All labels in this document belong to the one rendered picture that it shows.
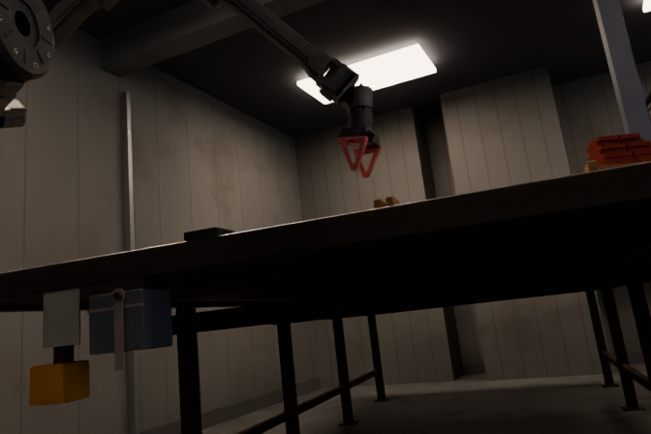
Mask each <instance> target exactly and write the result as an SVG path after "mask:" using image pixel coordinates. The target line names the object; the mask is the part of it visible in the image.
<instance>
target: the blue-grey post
mask: <svg viewBox="0 0 651 434"><path fill-rule="evenodd" d="M593 4H594V8H595V12H596V17H597V21H598V24H599V28H600V32H601V36H602V40H603V44H604V51H605V55H606V59H607V63H608V67H609V71H610V75H611V79H612V83H613V87H614V91H615V95H616V99H617V103H618V107H619V110H620V114H621V118H622V122H623V127H624V131H625V135H626V134H636V133H639V134H640V138H639V139H643V140H644V141H647V140H650V142H651V122H650V118H649V115H648V111H647V107H646V104H645V100H644V96H643V92H642V88H641V85H640V81H639V77H638V73H637V69H636V62H635V59H634V56H633V52H632V48H631V44H630V40H629V36H628V32H627V28H626V25H625V21H624V18H623V14H622V10H621V6H620V2H619V0H593Z"/></svg>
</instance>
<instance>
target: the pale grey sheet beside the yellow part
mask: <svg viewBox="0 0 651 434"><path fill-rule="evenodd" d="M77 344H80V288H74V289H68V290H62V291H55V292H49V293H44V322H43V348H52V347H61V346H70V345H77Z"/></svg>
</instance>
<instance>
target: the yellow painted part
mask: <svg viewBox="0 0 651 434"><path fill-rule="evenodd" d="M89 395H90V385H89V360H79V361H74V345H70V346H61V347H53V364H45V365H38V366H32V367H31V368H30V405H31V406H39V405H51V404H63V403H68V402H72V401H77V400H80V399H84V398H88V397H89Z"/></svg>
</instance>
